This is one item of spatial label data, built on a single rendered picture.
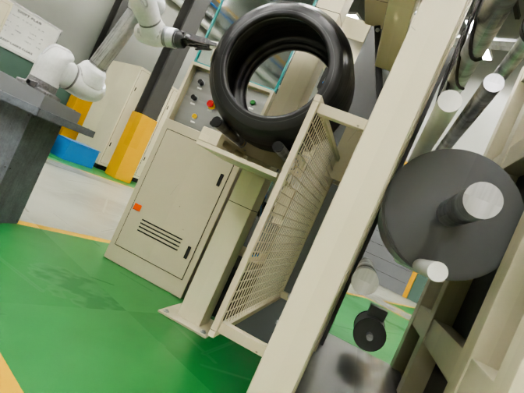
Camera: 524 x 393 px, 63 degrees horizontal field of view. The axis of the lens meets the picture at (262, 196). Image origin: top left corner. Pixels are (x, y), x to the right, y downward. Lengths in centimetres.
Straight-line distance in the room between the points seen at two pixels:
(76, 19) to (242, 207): 858
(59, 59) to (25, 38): 732
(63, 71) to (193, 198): 97
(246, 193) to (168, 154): 67
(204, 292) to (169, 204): 62
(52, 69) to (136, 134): 516
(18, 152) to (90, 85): 54
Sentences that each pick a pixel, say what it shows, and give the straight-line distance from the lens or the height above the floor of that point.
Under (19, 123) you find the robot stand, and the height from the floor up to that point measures 54.
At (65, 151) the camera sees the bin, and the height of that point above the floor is 12.
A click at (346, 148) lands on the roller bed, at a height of 105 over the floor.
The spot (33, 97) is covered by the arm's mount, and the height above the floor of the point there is 68.
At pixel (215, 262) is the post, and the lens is 208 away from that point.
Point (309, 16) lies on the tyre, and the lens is 181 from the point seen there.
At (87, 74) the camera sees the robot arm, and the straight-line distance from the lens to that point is 265.
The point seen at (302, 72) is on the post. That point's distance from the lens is 214.
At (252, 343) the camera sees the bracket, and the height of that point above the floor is 33.
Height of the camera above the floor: 68
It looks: 1 degrees up
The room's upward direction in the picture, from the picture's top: 24 degrees clockwise
